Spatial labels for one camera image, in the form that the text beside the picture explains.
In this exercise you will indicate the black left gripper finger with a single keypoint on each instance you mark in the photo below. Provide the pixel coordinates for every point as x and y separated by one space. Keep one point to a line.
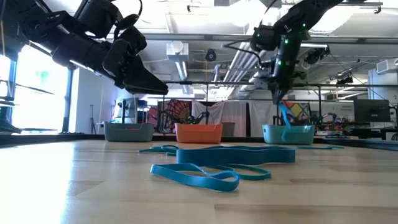
146 90
143 77

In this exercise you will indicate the grey plastic basket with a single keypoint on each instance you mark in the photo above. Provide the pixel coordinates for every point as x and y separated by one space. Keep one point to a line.
129 133

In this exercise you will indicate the thin teal rubber band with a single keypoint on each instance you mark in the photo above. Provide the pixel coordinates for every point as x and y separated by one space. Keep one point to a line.
320 147
171 153
155 149
258 177

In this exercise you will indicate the wide dark blue rubber band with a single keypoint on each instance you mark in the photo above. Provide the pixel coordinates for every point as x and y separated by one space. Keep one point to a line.
236 156

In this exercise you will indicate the light blue rubber band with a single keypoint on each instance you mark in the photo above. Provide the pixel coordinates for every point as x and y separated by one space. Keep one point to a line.
174 177

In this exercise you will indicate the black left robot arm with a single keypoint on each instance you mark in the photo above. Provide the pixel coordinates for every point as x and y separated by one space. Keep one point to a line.
62 40

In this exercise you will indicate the white curtain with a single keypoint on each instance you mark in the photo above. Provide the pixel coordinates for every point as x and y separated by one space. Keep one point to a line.
264 113

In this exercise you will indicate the black monitor stand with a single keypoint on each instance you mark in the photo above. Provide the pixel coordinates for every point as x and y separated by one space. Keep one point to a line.
127 109

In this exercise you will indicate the black ceiling spotlight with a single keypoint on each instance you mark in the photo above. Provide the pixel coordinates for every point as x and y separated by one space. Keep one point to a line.
315 56
345 80

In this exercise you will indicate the teal plastic basket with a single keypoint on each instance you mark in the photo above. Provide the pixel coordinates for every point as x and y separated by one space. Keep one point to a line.
298 135

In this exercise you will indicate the white ceiling box unit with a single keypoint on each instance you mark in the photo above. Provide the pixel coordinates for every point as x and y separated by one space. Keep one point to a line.
177 51

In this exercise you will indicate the white ceiling pipes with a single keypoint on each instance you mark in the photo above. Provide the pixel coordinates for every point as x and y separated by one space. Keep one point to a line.
239 62

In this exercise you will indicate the grey trash bin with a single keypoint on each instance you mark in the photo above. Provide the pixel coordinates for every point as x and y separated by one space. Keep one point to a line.
229 129

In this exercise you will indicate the thin black tripod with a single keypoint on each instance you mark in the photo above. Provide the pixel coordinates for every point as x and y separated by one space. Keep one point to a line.
93 119

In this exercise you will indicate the black window pillar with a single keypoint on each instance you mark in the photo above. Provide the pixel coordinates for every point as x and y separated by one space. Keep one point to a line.
66 99

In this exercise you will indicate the white hanging cloth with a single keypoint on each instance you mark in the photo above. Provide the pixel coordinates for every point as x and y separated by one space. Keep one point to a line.
208 109

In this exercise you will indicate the orange plastic basket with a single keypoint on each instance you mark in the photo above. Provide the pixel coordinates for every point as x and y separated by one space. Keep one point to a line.
199 133

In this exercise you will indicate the black monitor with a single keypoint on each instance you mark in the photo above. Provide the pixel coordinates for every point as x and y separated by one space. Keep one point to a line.
371 110

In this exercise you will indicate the black ceiling track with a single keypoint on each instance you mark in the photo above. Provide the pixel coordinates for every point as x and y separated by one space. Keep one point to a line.
360 3

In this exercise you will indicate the colourful geometric wall hanging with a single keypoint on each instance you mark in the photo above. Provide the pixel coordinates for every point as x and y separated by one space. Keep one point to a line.
298 109

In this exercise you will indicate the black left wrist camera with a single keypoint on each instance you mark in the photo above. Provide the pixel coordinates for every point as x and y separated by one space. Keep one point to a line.
133 39

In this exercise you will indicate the web patterned wall hanging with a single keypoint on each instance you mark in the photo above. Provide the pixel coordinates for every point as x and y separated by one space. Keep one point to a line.
175 110

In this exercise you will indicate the black metal rack frame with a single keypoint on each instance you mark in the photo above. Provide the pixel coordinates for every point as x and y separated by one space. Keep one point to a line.
217 83

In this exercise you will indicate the grey ceiling rail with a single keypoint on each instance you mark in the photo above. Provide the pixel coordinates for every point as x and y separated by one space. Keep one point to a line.
202 38

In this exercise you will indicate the white wall air unit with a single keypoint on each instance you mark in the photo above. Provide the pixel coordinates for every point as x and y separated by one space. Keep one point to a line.
385 77

